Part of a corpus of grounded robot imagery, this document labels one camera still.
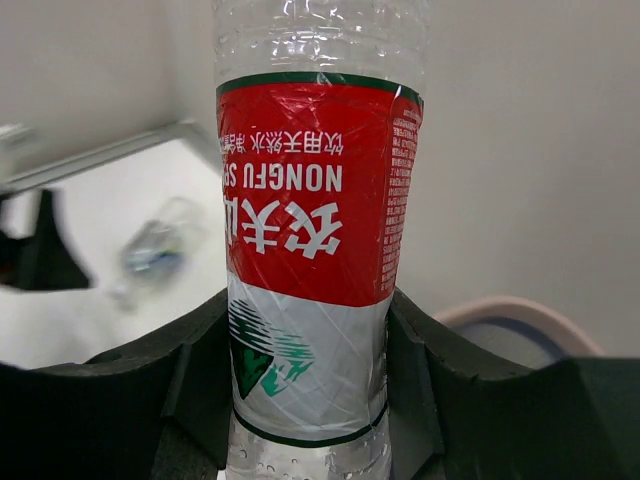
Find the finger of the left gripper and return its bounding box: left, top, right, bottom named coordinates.
left=1, top=188, right=92, bottom=291

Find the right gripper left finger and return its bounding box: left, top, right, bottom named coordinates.
left=1, top=293, right=232, bottom=479

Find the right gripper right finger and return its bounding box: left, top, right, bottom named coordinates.
left=387, top=292, right=639, bottom=479

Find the clear bottle green label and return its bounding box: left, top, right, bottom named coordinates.
left=109, top=197, right=207, bottom=311

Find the red label water bottle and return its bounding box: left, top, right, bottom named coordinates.
left=213, top=1, right=429, bottom=479

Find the grey mesh waste bin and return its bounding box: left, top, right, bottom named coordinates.
left=434, top=295, right=605, bottom=368

